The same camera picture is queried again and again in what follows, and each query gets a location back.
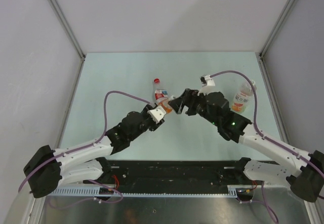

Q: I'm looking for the aluminium frame post left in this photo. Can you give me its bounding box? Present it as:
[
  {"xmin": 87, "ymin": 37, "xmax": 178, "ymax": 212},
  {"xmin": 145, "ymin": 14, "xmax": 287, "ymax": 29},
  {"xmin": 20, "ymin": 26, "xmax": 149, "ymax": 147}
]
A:
[{"xmin": 37, "ymin": 0, "xmax": 86, "ymax": 59}]

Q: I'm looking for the orange label tea bottle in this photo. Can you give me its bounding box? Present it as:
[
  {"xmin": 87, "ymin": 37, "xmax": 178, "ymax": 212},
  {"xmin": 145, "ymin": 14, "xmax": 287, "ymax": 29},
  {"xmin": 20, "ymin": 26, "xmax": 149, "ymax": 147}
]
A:
[{"xmin": 158, "ymin": 97, "xmax": 173, "ymax": 114}]

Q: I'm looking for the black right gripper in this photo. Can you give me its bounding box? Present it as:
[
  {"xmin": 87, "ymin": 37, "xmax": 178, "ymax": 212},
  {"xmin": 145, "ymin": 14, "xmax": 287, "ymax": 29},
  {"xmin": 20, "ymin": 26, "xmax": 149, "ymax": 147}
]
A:
[{"xmin": 169, "ymin": 88, "xmax": 221, "ymax": 126}]

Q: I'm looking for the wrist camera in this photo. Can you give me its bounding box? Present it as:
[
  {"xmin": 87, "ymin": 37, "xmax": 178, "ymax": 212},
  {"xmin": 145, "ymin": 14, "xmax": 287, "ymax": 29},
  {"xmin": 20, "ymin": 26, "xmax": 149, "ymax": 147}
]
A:
[
  {"xmin": 198, "ymin": 74, "xmax": 215, "ymax": 95},
  {"xmin": 147, "ymin": 105, "xmax": 167, "ymax": 124}
]

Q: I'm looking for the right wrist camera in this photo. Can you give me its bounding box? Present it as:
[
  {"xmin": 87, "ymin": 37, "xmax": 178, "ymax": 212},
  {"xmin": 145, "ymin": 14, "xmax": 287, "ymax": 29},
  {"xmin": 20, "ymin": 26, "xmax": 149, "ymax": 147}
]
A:
[{"xmin": 198, "ymin": 74, "xmax": 215, "ymax": 95}]

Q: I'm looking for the slotted cable duct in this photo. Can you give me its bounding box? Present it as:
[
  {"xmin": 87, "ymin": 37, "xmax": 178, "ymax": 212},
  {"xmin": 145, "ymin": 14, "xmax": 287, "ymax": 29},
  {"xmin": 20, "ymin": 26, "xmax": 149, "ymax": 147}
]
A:
[{"xmin": 49, "ymin": 185, "xmax": 252, "ymax": 198}]

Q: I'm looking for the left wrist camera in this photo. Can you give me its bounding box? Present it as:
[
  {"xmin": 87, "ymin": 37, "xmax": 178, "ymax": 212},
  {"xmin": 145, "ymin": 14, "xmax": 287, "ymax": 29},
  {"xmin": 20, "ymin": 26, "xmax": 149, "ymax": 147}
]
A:
[{"xmin": 147, "ymin": 105, "xmax": 167, "ymax": 124}]

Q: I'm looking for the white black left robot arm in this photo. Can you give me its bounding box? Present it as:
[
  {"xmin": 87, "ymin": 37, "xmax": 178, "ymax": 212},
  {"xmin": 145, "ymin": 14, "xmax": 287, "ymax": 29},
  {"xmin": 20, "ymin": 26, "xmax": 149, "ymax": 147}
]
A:
[{"xmin": 23, "ymin": 104, "xmax": 167, "ymax": 198}]

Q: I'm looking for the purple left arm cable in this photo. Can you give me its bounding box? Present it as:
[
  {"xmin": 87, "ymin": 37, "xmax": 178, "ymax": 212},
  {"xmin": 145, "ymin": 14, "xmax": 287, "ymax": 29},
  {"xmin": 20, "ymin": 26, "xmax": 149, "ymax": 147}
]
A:
[{"xmin": 18, "ymin": 90, "xmax": 155, "ymax": 193}]

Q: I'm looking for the white green fruit tea bottle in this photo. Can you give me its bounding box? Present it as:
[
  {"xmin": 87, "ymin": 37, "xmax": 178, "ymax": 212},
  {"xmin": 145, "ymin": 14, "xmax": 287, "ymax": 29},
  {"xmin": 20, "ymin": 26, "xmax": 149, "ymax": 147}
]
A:
[{"xmin": 231, "ymin": 80, "xmax": 257, "ymax": 113}]

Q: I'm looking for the aluminium frame post right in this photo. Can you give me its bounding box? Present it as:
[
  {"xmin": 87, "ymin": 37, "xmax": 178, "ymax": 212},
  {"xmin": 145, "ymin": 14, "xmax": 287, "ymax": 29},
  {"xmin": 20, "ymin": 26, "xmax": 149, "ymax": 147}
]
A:
[{"xmin": 258, "ymin": 0, "xmax": 311, "ymax": 57}]

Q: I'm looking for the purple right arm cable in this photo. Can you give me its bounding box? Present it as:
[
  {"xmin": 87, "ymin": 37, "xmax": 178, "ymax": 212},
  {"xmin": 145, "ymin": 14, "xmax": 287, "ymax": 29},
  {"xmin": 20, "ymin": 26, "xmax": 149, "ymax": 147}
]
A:
[{"xmin": 210, "ymin": 70, "xmax": 324, "ymax": 181}]

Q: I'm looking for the clear red label water bottle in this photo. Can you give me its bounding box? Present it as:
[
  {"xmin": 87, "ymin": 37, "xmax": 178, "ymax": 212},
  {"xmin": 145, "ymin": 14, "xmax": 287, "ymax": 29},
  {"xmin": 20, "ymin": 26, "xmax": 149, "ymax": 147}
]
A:
[{"xmin": 153, "ymin": 82, "xmax": 169, "ymax": 104}]

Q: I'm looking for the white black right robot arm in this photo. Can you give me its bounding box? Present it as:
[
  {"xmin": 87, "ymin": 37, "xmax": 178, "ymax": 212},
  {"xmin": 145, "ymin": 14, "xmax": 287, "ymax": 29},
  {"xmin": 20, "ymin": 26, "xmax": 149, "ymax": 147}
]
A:
[{"xmin": 168, "ymin": 89, "xmax": 323, "ymax": 203}]

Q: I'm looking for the aluminium frame post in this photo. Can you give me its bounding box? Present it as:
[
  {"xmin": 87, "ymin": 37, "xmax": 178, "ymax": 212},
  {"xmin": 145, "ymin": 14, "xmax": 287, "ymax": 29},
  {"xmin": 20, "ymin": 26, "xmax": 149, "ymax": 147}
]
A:
[
  {"xmin": 37, "ymin": 0, "xmax": 86, "ymax": 59},
  {"xmin": 258, "ymin": 0, "xmax": 311, "ymax": 57}
]

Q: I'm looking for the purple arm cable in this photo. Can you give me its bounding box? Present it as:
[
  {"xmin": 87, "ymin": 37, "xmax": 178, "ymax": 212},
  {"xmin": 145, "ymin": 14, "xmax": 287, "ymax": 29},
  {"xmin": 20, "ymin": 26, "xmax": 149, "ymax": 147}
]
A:
[
  {"xmin": 18, "ymin": 90, "xmax": 155, "ymax": 193},
  {"xmin": 210, "ymin": 70, "xmax": 324, "ymax": 181}
]

